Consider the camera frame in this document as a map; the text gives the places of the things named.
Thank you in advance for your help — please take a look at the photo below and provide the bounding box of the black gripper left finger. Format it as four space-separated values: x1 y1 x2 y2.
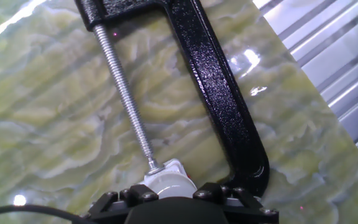
79 184 160 224

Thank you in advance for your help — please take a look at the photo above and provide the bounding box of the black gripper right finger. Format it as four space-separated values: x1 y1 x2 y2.
193 182 280 224

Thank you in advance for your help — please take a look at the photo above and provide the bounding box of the green marble pattern mat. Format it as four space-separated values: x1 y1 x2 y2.
0 0 358 224

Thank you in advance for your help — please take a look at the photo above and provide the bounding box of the black C-clamp with steel screw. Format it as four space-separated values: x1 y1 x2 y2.
74 0 270 197

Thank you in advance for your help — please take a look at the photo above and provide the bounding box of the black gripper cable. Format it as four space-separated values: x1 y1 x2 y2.
0 203 96 224

